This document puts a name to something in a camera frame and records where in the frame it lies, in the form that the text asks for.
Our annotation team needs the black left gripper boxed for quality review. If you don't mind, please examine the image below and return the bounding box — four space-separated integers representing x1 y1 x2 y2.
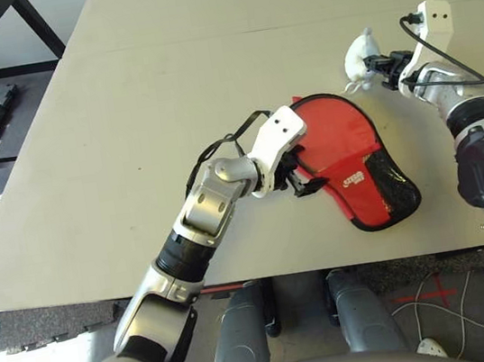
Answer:
268 140 331 204

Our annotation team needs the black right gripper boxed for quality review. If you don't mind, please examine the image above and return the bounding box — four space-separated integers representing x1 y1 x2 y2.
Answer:
361 47 418 95

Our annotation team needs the white plush charm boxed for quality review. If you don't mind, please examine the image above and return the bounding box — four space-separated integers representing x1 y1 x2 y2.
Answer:
335 25 387 95

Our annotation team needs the red black paddle case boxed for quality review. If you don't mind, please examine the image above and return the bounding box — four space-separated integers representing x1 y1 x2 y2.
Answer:
283 78 427 243

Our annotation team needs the dark speckled foam floor mat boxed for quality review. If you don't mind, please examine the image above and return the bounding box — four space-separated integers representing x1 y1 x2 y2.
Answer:
354 244 484 310
0 291 137 357

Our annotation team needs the grey right robot leg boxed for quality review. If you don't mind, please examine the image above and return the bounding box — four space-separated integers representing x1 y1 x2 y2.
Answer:
323 260 407 357

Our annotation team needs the grey robot leg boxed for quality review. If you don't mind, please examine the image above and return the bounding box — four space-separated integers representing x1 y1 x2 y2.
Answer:
199 278 287 362
323 260 407 357

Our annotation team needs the red floor tape cross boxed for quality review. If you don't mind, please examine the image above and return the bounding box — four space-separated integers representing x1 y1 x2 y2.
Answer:
388 274 461 319

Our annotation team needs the grey left robot leg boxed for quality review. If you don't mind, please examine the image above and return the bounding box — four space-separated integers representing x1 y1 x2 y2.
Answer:
199 278 287 362

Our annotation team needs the white perforated shoe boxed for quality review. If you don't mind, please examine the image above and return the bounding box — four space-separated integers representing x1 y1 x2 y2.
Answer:
415 335 447 362

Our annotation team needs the black-framed side table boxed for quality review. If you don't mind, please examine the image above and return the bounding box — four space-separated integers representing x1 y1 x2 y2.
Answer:
0 0 82 163

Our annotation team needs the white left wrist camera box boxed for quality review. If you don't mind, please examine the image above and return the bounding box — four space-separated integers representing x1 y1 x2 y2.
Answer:
238 102 317 201

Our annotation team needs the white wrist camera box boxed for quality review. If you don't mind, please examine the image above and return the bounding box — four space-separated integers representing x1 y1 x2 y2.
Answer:
238 102 317 201
385 0 466 97

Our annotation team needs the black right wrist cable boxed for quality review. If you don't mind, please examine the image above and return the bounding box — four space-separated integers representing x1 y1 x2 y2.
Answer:
397 2 484 98

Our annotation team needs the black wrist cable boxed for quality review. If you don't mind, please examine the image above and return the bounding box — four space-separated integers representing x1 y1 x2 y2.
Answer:
397 2 484 98
173 106 284 200

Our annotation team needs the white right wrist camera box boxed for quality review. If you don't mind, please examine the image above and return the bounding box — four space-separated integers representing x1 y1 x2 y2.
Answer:
385 0 466 97

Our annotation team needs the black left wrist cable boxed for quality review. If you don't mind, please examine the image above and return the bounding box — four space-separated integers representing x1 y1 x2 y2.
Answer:
173 106 284 200

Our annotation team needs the white floor cable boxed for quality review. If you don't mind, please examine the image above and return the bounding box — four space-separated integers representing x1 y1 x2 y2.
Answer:
449 266 484 358
387 272 449 345

